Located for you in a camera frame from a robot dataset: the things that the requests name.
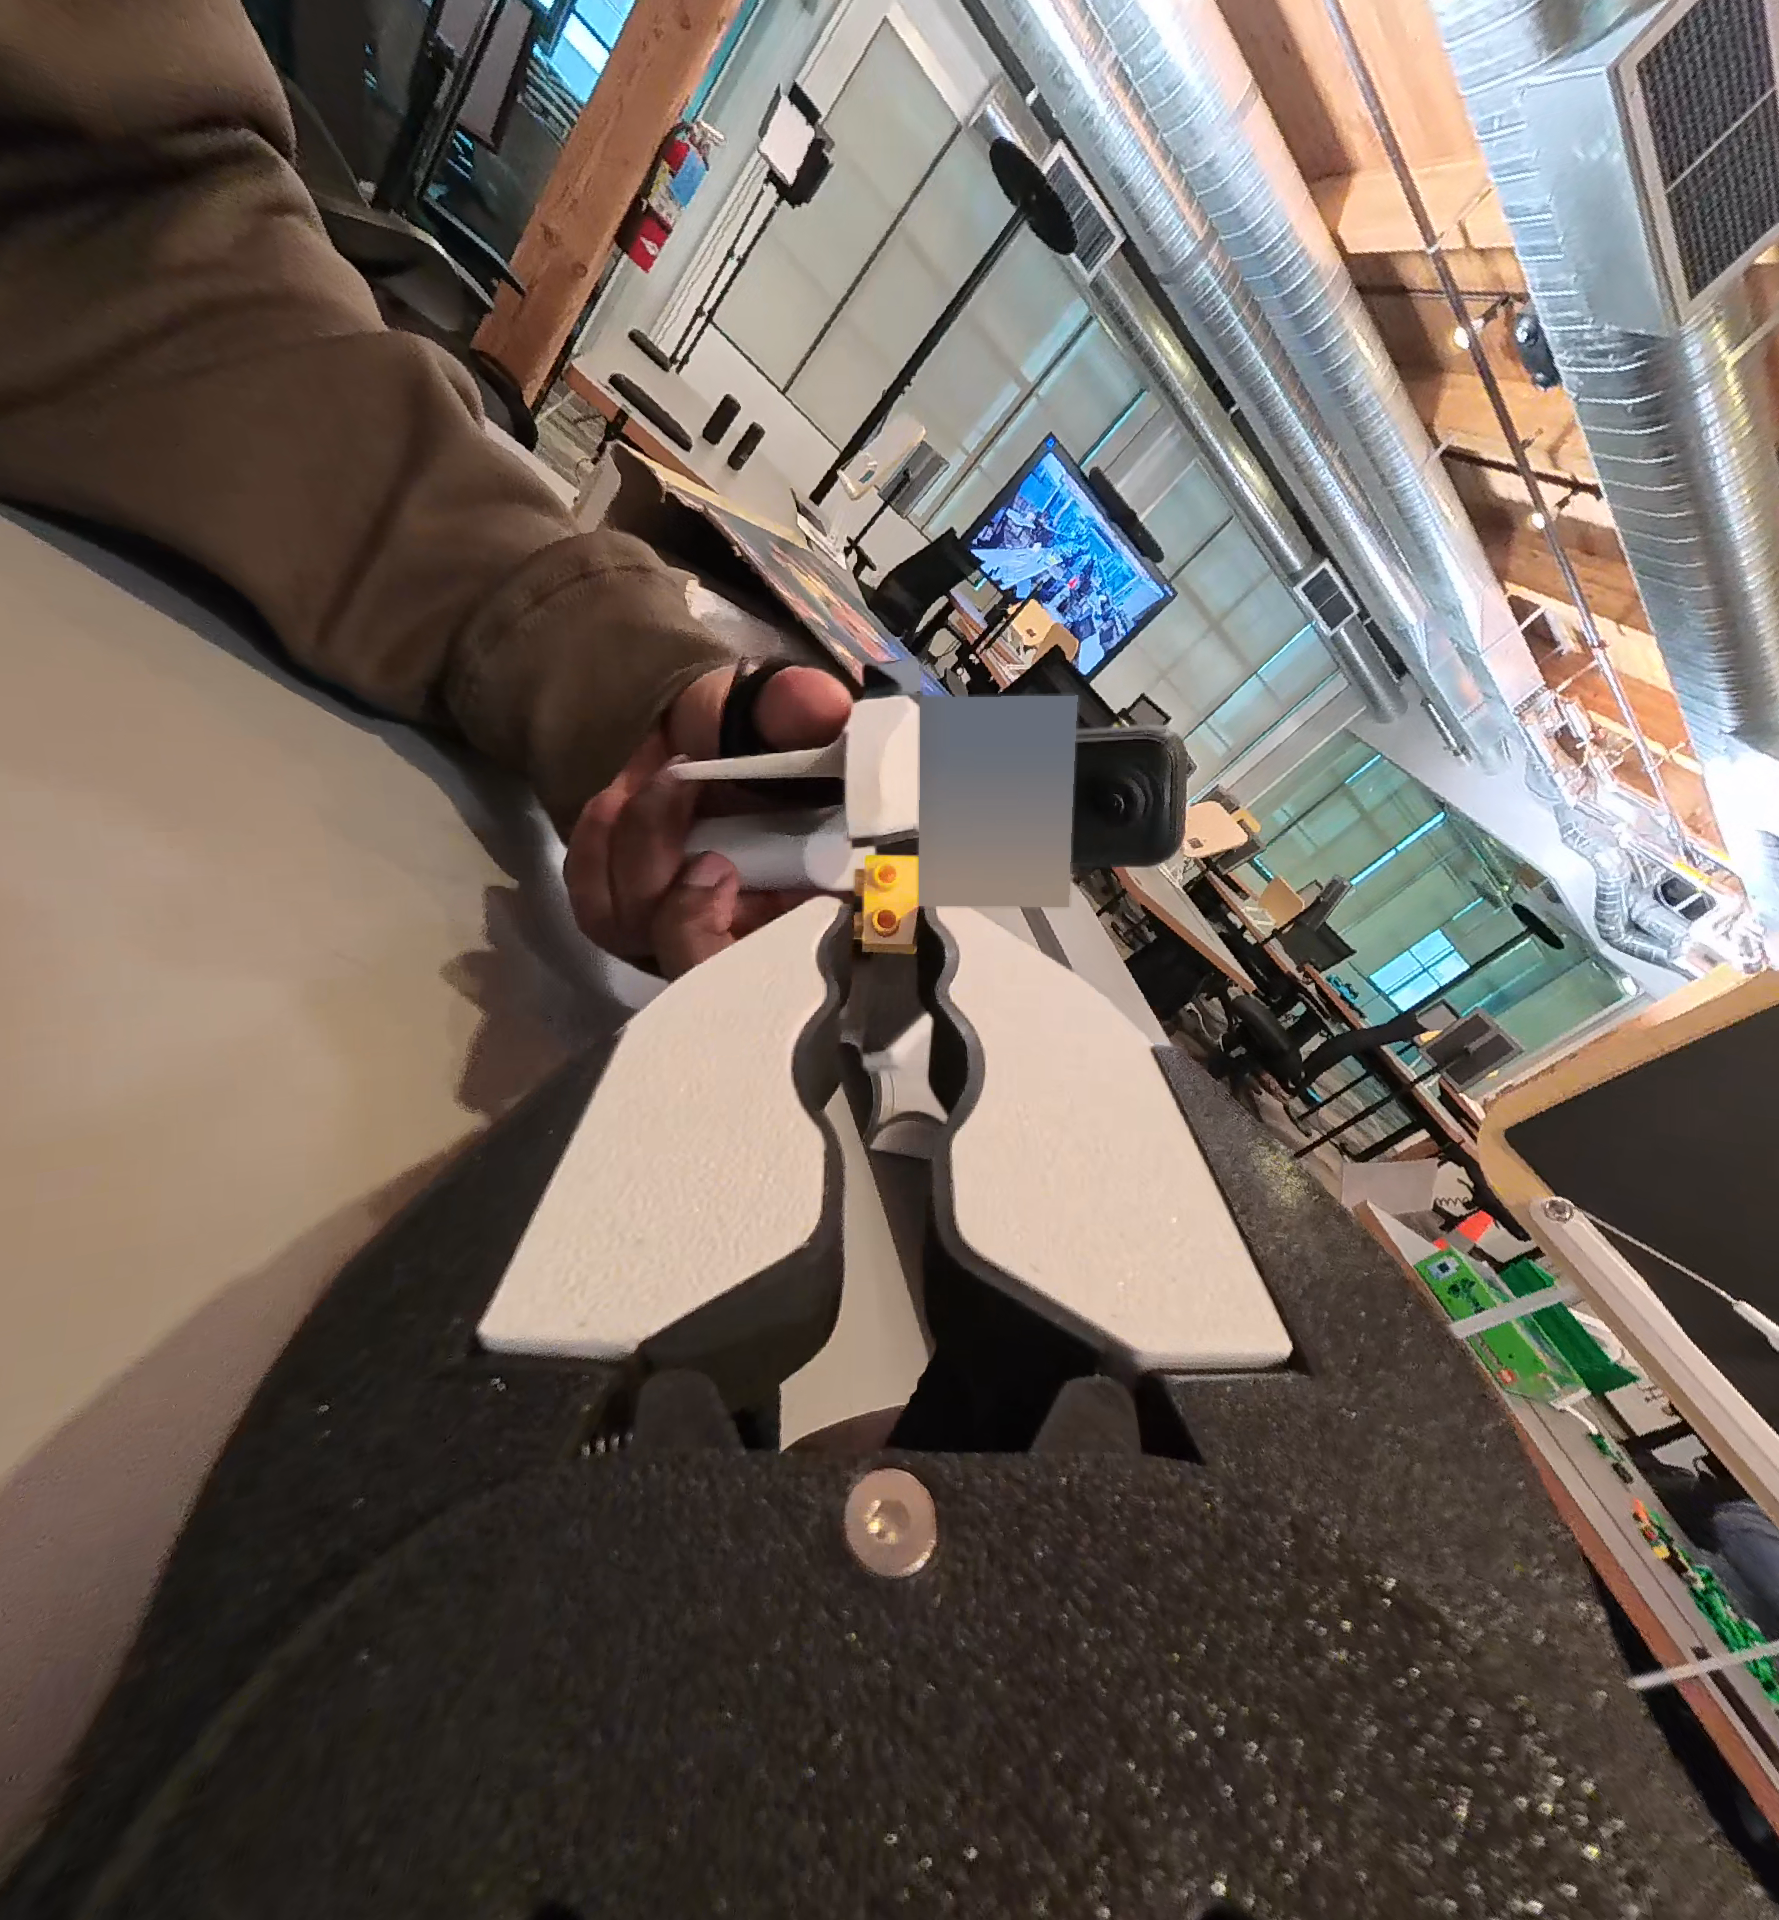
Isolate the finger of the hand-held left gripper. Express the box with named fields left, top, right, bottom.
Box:
left=667, top=694, right=924, bottom=844

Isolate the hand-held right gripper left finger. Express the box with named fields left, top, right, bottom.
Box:
left=474, top=896, right=850, bottom=1396

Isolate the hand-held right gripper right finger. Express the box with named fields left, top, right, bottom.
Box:
left=926, top=896, right=1302, bottom=1396

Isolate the yellow toy brick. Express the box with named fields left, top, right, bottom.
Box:
left=856, top=852, right=924, bottom=957

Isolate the person's left forearm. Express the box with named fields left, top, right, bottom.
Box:
left=0, top=0, right=741, bottom=819

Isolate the grey desk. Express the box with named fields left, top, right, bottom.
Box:
left=0, top=503, right=1177, bottom=1920

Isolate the person's left hand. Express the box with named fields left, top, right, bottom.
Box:
left=564, top=660, right=856, bottom=978

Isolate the cardboard toy set box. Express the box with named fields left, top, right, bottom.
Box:
left=589, top=446, right=913, bottom=684

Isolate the black office chair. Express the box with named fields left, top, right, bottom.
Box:
left=1217, top=982, right=1432, bottom=1163

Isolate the green cardboard box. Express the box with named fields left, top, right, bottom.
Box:
left=1412, top=1244, right=1633, bottom=1403

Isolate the grey table with bricks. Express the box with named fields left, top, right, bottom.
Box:
left=1346, top=1201, right=1779, bottom=1854

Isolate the black floor lamp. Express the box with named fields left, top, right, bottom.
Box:
left=811, top=132, right=1077, bottom=505

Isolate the red fire extinguisher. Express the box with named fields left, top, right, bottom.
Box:
left=625, top=122, right=684, bottom=276

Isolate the studio light panel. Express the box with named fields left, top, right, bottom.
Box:
left=752, top=81, right=840, bottom=207

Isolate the ceiling air vent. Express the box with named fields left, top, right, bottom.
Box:
left=1606, top=0, right=1779, bottom=323

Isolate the wall television screen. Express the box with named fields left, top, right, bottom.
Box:
left=962, top=436, right=1178, bottom=680

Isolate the silver air duct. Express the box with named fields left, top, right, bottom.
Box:
left=965, top=0, right=1506, bottom=730
left=1430, top=0, right=1779, bottom=978

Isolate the wooden post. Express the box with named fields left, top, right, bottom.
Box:
left=472, top=0, right=746, bottom=410

